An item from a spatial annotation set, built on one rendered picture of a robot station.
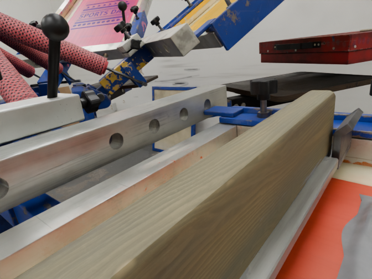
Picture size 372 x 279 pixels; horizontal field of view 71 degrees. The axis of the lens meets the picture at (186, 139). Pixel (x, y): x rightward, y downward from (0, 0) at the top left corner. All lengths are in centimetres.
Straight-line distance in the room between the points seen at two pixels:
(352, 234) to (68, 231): 24
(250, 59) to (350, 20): 73
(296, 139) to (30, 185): 25
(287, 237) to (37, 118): 29
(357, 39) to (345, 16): 115
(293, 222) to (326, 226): 7
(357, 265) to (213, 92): 36
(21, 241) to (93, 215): 6
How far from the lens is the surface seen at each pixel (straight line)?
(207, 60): 258
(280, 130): 19
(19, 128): 35
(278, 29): 227
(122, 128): 35
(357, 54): 102
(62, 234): 26
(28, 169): 30
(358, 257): 25
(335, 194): 33
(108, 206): 28
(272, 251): 19
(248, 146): 16
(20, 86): 56
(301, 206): 23
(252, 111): 47
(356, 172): 38
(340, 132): 32
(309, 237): 26
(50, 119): 36
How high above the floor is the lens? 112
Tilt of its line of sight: 19 degrees down
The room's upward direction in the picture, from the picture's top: 6 degrees counter-clockwise
